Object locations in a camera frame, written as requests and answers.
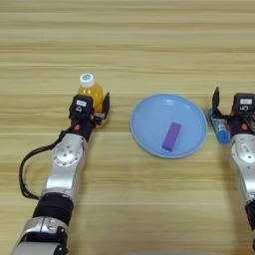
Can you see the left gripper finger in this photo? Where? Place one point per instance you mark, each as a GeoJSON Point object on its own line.
{"type": "Point", "coordinates": [106, 104]}
{"type": "Point", "coordinates": [71, 112]}

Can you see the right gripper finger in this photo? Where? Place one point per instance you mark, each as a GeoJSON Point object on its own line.
{"type": "Point", "coordinates": [216, 103]}

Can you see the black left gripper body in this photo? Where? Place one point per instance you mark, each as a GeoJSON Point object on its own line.
{"type": "Point", "coordinates": [84, 127]}

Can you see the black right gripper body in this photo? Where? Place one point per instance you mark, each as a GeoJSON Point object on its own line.
{"type": "Point", "coordinates": [240, 124]}

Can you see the orange juice bottle white cap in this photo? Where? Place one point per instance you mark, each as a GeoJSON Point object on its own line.
{"type": "Point", "coordinates": [91, 91]}

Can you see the purple rectangular block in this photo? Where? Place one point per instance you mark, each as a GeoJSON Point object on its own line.
{"type": "Point", "coordinates": [172, 136]}

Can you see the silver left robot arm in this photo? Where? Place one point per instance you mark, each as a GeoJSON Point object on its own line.
{"type": "Point", "coordinates": [66, 159]}

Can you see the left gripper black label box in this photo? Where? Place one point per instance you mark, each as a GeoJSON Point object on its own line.
{"type": "Point", "coordinates": [81, 103]}

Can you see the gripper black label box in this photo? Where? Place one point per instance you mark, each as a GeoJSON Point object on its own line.
{"type": "Point", "coordinates": [81, 103]}
{"type": "Point", "coordinates": [244, 101]}

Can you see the blue glue stick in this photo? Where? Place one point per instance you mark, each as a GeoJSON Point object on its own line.
{"type": "Point", "coordinates": [221, 131]}

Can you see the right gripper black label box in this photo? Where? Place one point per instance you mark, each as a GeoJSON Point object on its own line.
{"type": "Point", "coordinates": [244, 101]}

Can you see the light blue round plate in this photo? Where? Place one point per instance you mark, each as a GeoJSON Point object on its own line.
{"type": "Point", "coordinates": [152, 126]}

